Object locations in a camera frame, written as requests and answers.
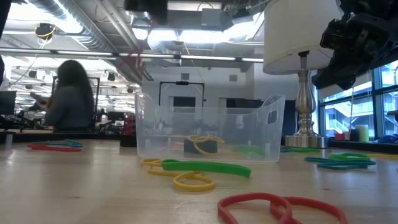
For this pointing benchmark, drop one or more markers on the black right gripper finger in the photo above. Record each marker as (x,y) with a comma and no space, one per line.
(339,71)
(350,70)

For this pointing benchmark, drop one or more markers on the teal rubber band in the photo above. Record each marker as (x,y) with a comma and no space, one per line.
(286,150)
(76,143)
(339,165)

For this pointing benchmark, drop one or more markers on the clear plastic bin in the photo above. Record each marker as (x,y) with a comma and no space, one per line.
(217,124)

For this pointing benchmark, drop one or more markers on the bands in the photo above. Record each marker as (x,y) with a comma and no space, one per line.
(202,137)

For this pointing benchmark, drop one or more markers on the red rubber band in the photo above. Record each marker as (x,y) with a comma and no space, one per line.
(248,196)
(53,148)

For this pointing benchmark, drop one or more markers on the wide green rubber band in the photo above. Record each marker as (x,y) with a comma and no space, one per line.
(205,166)

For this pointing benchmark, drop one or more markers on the yellow rubber band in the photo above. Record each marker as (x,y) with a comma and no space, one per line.
(192,187)

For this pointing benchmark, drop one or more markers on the black background robot arm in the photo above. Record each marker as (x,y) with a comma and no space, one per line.
(31,115)

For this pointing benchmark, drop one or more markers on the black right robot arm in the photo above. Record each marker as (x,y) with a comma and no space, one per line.
(373,6)

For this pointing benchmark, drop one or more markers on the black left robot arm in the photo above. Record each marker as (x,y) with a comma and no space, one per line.
(3,15)

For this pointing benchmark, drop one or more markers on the white shade silver table lamp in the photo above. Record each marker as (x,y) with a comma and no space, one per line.
(295,37)

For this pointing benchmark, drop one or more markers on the pale green cylinder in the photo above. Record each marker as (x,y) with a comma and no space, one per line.
(362,133)

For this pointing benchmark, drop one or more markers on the small red object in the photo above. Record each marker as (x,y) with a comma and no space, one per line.
(339,137)

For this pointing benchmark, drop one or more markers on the long ceiling light bar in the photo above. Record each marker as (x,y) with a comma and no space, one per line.
(93,53)

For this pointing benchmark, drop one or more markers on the dark blue panel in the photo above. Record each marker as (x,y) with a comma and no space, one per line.
(289,124)

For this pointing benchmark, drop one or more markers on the blue object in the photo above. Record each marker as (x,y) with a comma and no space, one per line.
(388,139)

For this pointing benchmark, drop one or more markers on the red cabinet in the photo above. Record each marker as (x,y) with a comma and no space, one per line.
(130,124)

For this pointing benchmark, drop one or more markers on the person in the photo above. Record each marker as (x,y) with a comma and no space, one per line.
(71,102)

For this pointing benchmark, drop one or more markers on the black monitor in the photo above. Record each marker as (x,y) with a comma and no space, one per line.
(7,102)

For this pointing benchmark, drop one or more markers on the silver ventilation duct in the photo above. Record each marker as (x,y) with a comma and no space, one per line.
(77,18)

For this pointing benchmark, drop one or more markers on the black doorway frame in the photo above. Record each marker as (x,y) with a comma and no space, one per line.
(182,83)

